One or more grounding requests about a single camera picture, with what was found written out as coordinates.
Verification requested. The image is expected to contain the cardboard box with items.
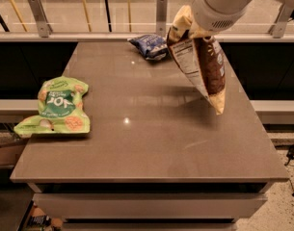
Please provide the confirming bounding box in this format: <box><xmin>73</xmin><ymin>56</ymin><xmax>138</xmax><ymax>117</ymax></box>
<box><xmin>17</xmin><ymin>201</ymin><xmax>63</xmax><ymax>231</ymax></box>

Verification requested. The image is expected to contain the yellow pole middle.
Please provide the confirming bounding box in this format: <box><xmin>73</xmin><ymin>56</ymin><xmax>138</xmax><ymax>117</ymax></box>
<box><xmin>81</xmin><ymin>0</ymin><xmax>92</xmax><ymax>32</ymax></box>

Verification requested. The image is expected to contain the metal railing post left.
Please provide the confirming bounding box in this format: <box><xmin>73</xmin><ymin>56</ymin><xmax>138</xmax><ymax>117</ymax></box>
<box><xmin>28</xmin><ymin>0</ymin><xmax>52</xmax><ymax>38</ymax></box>

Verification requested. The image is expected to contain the yellow pole left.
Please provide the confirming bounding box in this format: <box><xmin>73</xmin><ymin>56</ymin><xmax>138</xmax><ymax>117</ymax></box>
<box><xmin>9</xmin><ymin>0</ymin><xmax>28</xmax><ymax>32</ymax></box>

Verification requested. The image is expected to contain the metal railing post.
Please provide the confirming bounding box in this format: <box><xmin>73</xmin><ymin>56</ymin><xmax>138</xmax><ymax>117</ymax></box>
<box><xmin>28</xmin><ymin>0</ymin><xmax>52</xmax><ymax>38</ymax></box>
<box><xmin>269</xmin><ymin>4</ymin><xmax>293</xmax><ymax>39</ymax></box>
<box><xmin>155</xmin><ymin>0</ymin><xmax>168</xmax><ymax>37</ymax></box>

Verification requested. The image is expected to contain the brown and cream chip bag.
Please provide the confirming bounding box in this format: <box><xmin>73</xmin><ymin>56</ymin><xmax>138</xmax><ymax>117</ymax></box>
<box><xmin>167</xmin><ymin>5</ymin><xmax>226</xmax><ymax>115</ymax></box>

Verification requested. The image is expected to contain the metal railing post right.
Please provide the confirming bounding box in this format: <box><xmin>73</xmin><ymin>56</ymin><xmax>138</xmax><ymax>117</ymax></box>
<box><xmin>269</xmin><ymin>4</ymin><xmax>293</xmax><ymax>39</ymax></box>

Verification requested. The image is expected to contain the grey table drawer front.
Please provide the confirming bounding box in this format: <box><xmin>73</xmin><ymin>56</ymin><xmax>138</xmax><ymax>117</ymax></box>
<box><xmin>33</xmin><ymin>193</ymin><xmax>267</xmax><ymax>219</ymax></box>

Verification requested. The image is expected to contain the yellow pole right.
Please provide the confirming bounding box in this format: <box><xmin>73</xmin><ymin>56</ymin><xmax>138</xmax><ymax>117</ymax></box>
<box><xmin>126</xmin><ymin>0</ymin><xmax>132</xmax><ymax>33</ymax></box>

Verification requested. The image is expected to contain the horizontal metal rail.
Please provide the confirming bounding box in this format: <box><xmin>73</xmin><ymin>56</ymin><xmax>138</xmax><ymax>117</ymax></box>
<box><xmin>0</xmin><ymin>32</ymin><xmax>294</xmax><ymax>42</ymax></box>

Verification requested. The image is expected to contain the blue chip bag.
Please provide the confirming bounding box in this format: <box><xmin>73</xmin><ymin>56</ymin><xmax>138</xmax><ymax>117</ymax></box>
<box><xmin>128</xmin><ymin>34</ymin><xmax>169</xmax><ymax>61</ymax></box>

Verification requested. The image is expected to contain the yellow pole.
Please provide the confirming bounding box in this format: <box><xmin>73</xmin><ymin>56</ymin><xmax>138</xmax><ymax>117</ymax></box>
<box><xmin>126</xmin><ymin>0</ymin><xmax>132</xmax><ymax>33</ymax></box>
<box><xmin>9</xmin><ymin>0</ymin><xmax>28</xmax><ymax>32</ymax></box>
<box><xmin>81</xmin><ymin>0</ymin><xmax>92</xmax><ymax>32</ymax></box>

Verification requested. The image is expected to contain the black pole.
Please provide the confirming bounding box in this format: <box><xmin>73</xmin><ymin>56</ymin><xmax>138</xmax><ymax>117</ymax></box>
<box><xmin>104</xmin><ymin>0</ymin><xmax>112</xmax><ymax>32</ymax></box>

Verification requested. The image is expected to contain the black cable on floor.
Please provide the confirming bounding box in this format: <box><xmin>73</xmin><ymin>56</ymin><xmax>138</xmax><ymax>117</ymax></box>
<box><xmin>283</xmin><ymin>144</ymin><xmax>294</xmax><ymax>198</ymax></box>

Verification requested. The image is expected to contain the green rice chip bag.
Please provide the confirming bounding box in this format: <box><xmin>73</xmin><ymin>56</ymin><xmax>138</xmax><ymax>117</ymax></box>
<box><xmin>14</xmin><ymin>76</ymin><xmax>91</xmax><ymax>138</ymax></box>

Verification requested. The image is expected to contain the metal railing post middle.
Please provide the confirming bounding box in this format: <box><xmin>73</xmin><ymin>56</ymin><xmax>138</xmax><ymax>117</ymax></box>
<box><xmin>155</xmin><ymin>0</ymin><xmax>168</xmax><ymax>37</ymax></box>

